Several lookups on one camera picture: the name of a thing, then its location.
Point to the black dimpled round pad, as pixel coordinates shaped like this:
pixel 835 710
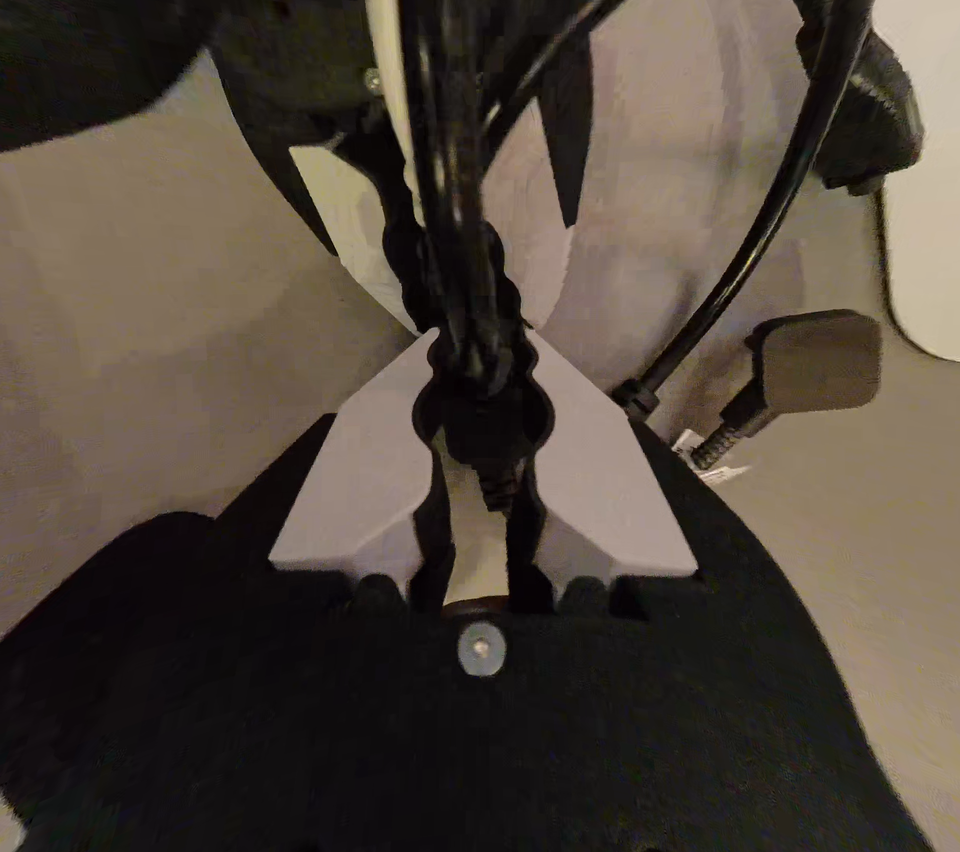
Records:
pixel 75 642

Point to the white rounded pad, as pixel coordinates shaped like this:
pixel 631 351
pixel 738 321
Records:
pixel 930 229

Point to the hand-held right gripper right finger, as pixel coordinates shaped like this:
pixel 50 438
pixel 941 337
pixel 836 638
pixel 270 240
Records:
pixel 611 492

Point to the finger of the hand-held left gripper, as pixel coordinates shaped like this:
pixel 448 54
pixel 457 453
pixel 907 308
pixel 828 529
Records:
pixel 532 221
pixel 345 206

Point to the person's left forearm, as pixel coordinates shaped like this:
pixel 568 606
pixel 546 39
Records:
pixel 90 4

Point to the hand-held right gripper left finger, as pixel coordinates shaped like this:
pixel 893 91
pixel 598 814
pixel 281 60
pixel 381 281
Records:
pixel 352 492

